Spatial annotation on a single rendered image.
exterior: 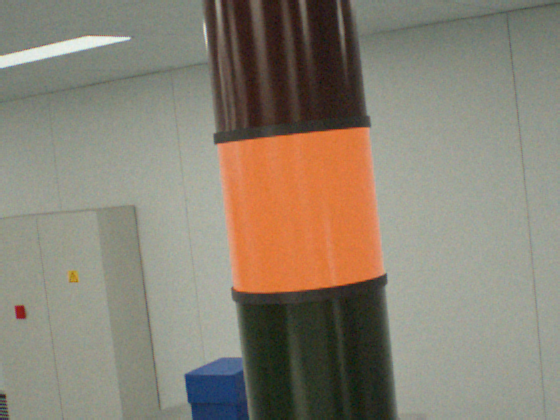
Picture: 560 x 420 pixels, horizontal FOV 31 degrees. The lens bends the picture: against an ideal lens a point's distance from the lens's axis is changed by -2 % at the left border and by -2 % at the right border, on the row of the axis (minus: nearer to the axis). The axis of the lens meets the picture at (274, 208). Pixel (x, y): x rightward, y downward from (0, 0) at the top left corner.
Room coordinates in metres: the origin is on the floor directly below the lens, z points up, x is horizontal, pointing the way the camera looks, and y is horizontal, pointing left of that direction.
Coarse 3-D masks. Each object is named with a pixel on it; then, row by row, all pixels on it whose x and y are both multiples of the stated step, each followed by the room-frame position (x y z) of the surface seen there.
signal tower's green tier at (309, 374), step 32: (384, 288) 0.33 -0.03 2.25; (256, 320) 0.32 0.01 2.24; (288, 320) 0.31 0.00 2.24; (320, 320) 0.31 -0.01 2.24; (352, 320) 0.31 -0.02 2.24; (384, 320) 0.32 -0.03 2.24; (256, 352) 0.32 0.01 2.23; (288, 352) 0.31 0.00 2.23; (320, 352) 0.31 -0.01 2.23; (352, 352) 0.31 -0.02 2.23; (384, 352) 0.32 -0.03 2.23; (256, 384) 0.32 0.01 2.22; (288, 384) 0.31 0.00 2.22; (320, 384) 0.31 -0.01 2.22; (352, 384) 0.31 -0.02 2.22; (384, 384) 0.32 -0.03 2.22; (256, 416) 0.32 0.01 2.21; (288, 416) 0.31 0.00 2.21; (320, 416) 0.31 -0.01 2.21; (352, 416) 0.31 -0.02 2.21; (384, 416) 0.32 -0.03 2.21
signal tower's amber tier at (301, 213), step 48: (240, 144) 0.32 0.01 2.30; (288, 144) 0.31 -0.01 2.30; (336, 144) 0.31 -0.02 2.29; (240, 192) 0.32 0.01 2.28; (288, 192) 0.31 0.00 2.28; (336, 192) 0.31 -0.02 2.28; (240, 240) 0.32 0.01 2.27; (288, 240) 0.31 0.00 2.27; (336, 240) 0.31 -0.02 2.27; (240, 288) 0.32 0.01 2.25; (288, 288) 0.31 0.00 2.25
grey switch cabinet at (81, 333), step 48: (0, 240) 7.59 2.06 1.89; (48, 240) 7.30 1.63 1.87; (96, 240) 7.03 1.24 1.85; (0, 288) 7.62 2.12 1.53; (48, 288) 7.33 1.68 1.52; (96, 288) 7.07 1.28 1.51; (0, 336) 7.67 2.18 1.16; (48, 336) 7.37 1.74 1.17; (96, 336) 7.10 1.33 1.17; (144, 336) 7.30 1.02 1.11; (48, 384) 7.41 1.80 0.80; (96, 384) 7.14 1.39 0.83; (144, 384) 7.24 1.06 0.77
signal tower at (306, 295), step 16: (256, 128) 0.31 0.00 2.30; (272, 128) 0.31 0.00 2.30; (288, 128) 0.31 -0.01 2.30; (304, 128) 0.31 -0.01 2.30; (320, 128) 0.31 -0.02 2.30; (336, 128) 0.31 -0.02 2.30; (384, 272) 0.33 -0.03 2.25; (320, 288) 0.31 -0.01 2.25; (336, 288) 0.31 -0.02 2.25; (352, 288) 0.31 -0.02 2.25; (368, 288) 0.31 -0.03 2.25
